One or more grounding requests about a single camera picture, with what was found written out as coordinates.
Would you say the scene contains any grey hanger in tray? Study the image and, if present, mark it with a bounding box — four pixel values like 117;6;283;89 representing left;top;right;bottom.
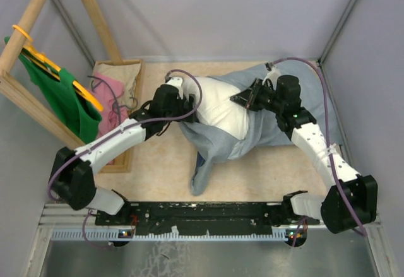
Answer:
88;73;139;113

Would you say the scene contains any yellow plastic hanger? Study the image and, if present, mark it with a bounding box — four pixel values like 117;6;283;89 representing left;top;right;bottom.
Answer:
12;25;104;112

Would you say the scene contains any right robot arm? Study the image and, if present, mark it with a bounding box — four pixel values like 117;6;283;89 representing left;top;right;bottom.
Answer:
230;75;378;233

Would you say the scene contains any wooden clothes rack frame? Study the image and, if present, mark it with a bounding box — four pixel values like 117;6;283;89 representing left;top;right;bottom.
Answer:
1;0;122;148

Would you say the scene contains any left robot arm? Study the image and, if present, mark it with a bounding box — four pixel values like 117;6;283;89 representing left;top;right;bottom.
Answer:
47;83;202;225

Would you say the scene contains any white pillow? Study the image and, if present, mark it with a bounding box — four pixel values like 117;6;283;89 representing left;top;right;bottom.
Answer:
182;77;249;140

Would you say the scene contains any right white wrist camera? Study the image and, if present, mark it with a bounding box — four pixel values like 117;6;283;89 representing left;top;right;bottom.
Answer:
263;63;282;84

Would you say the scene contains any beige cloth in tray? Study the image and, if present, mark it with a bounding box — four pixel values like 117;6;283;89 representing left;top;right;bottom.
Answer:
92;62;141;98

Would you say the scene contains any wooden tray box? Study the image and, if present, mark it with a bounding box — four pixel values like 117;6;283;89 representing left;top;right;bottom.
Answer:
68;58;145;174

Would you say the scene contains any pink garment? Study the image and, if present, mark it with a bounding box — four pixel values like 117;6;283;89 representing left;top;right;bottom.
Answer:
93;71;126;166

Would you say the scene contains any light blue pillowcase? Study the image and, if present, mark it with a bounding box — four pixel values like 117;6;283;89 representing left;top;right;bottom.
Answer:
179;61;343;196

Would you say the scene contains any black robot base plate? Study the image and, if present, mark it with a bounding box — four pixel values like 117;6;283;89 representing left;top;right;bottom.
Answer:
95;201;302;236

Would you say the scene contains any green shirt on hanger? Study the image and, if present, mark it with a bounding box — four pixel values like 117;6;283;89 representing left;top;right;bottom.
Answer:
18;53;102;144

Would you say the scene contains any aluminium frame rail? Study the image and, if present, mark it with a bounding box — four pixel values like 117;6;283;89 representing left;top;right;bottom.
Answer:
318;0;360;66

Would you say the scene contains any white cable duct strip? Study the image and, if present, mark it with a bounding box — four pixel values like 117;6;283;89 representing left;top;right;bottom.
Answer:
50;228;307;242

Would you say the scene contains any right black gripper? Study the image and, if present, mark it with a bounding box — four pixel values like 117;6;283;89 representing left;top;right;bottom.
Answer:
231;78;283;114

